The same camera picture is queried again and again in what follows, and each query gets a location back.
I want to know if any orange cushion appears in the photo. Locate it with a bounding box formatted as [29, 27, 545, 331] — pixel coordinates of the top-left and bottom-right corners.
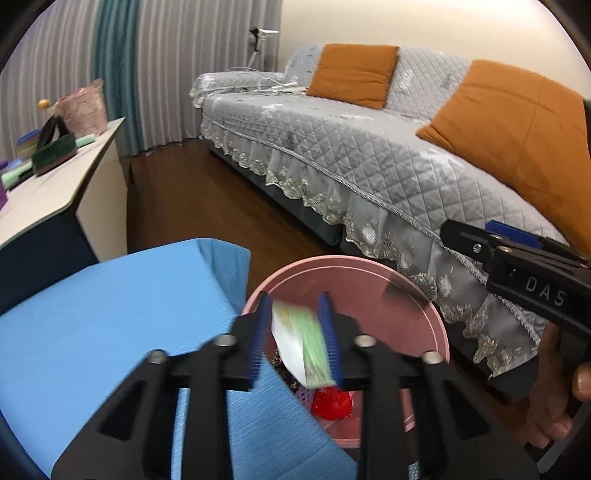
[305, 44, 400, 110]
[416, 59, 591, 254]

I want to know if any blue table mat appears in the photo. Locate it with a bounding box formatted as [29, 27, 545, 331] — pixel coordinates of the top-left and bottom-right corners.
[0, 237, 361, 480]

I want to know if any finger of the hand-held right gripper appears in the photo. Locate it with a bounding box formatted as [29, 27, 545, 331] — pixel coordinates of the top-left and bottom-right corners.
[485, 220, 589, 268]
[441, 219, 504, 273]

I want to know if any dark green bowl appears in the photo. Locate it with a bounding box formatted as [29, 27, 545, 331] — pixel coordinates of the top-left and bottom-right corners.
[31, 131, 77, 177]

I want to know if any small red plastic bag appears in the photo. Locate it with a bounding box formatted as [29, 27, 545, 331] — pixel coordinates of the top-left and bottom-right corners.
[311, 387, 352, 420]

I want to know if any green snack packet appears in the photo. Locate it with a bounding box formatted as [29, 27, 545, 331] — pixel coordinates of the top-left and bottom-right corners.
[270, 300, 337, 388]

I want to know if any white power strip with cables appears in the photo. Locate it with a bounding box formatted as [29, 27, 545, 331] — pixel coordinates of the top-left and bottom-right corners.
[226, 67, 305, 95]

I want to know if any purple foam net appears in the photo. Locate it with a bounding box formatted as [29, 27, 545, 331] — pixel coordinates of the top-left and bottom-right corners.
[293, 383, 324, 416]

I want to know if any teal curtain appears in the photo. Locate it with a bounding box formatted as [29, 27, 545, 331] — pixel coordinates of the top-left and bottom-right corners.
[92, 0, 143, 155]

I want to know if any stack of coloured bowls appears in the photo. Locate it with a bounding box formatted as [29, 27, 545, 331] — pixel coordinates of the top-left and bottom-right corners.
[16, 129, 44, 153]

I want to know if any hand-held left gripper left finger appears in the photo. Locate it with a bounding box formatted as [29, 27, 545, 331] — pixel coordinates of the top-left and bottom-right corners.
[51, 292, 273, 480]

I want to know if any grey curtain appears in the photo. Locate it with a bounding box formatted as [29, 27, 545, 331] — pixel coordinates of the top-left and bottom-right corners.
[0, 0, 283, 158]

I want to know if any person's right hand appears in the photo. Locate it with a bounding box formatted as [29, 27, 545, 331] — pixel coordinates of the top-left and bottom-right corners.
[522, 325, 591, 448]

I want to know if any pink plastic basin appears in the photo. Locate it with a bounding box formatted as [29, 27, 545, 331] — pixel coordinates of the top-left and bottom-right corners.
[240, 256, 451, 448]

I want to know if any pink patterned basket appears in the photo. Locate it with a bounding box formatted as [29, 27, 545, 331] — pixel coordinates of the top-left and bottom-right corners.
[48, 78, 109, 138]

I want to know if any black round lid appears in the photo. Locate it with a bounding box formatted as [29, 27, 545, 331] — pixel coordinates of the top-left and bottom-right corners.
[36, 115, 70, 151]

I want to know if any sofa with grey quilted cover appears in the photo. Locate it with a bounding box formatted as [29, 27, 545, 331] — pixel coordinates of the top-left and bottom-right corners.
[189, 44, 591, 407]

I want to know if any white floor lamp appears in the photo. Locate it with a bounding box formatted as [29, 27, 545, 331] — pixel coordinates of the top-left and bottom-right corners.
[247, 27, 280, 75]

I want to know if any black gold-patterned wrapper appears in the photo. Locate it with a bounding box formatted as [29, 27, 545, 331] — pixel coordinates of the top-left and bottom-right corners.
[272, 348, 301, 393]

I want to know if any white-topped coffee table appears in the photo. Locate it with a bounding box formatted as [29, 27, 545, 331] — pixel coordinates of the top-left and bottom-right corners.
[0, 117, 130, 315]

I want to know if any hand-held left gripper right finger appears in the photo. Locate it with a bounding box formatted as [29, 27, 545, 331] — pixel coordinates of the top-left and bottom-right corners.
[318, 291, 541, 480]

